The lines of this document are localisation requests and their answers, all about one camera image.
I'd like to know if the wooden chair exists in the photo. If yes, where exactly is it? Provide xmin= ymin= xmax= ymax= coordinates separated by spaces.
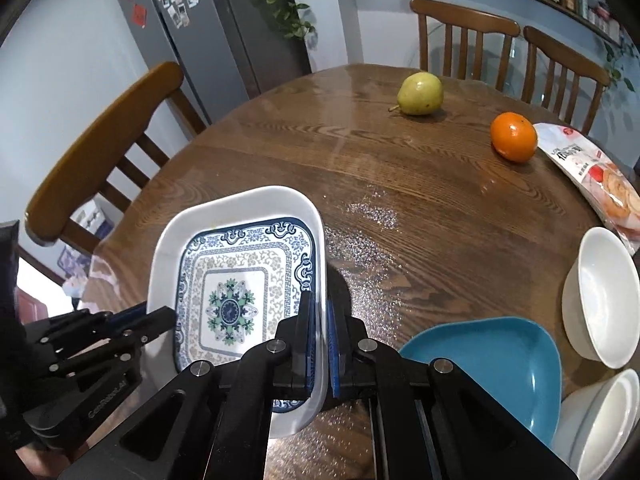
xmin=410 ymin=0 xmax=521 ymax=83
xmin=25 ymin=61 xmax=208 ymax=256
xmin=521 ymin=26 xmax=612 ymax=133

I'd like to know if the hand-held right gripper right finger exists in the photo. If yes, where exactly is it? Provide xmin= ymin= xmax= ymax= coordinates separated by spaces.
xmin=326 ymin=297 xmax=581 ymax=480

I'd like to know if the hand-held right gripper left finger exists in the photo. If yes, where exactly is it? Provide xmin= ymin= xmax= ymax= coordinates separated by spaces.
xmin=57 ymin=290 xmax=321 ymax=480

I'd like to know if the white cardboard box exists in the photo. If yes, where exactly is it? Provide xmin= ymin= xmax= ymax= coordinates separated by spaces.
xmin=70 ymin=199 xmax=126 ymax=241

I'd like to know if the white snack packet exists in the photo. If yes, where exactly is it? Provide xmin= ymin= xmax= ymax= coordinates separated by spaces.
xmin=531 ymin=122 xmax=640 ymax=256

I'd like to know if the green pear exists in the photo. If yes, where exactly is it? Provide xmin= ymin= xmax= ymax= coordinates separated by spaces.
xmin=389 ymin=71 xmax=445 ymax=116

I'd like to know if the grey refrigerator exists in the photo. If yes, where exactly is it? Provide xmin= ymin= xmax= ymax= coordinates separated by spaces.
xmin=109 ymin=0 xmax=313 ymax=126

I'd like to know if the white blue-patterned rectangular plate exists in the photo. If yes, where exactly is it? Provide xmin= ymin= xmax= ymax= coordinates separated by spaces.
xmin=146 ymin=186 xmax=328 ymax=440

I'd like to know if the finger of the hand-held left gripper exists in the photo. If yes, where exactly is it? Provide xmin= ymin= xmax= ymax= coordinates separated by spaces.
xmin=30 ymin=302 xmax=149 ymax=356
xmin=47 ymin=306 xmax=178 ymax=391

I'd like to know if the orange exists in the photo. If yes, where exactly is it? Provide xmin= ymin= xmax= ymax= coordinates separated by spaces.
xmin=490 ymin=112 xmax=538 ymax=163

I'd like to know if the small green vine plant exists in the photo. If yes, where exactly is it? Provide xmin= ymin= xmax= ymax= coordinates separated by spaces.
xmin=602 ymin=40 xmax=637 ymax=111

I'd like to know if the white bowl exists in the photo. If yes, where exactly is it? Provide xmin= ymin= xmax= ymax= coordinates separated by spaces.
xmin=561 ymin=227 xmax=640 ymax=369
xmin=550 ymin=369 xmax=640 ymax=480

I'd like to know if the blue plate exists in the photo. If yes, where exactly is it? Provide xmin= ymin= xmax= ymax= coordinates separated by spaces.
xmin=398 ymin=316 xmax=562 ymax=453

